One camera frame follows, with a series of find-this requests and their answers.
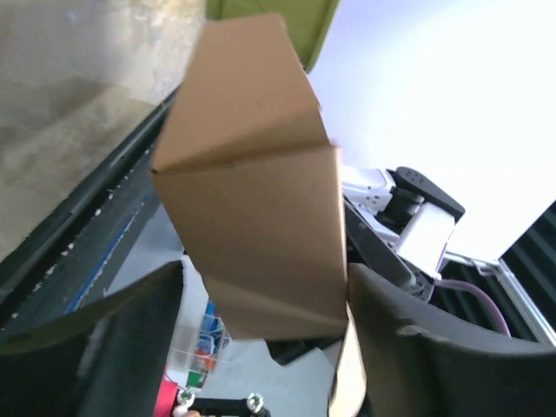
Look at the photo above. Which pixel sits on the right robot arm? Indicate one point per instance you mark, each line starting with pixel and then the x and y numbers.
pixel 398 223

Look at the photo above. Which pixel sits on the brown cardboard box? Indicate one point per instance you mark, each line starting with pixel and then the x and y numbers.
pixel 252 185

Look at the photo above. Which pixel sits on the black base frame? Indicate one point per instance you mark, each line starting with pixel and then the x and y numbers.
pixel 72 257

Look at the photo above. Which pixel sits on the aluminium rail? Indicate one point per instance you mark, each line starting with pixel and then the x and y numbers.
pixel 529 312

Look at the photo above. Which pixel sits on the clear plastic container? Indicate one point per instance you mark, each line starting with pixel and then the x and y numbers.
pixel 199 336

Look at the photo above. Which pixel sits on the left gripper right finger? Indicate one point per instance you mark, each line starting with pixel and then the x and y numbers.
pixel 422 361

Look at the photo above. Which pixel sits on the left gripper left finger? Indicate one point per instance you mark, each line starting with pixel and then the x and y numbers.
pixel 105 359

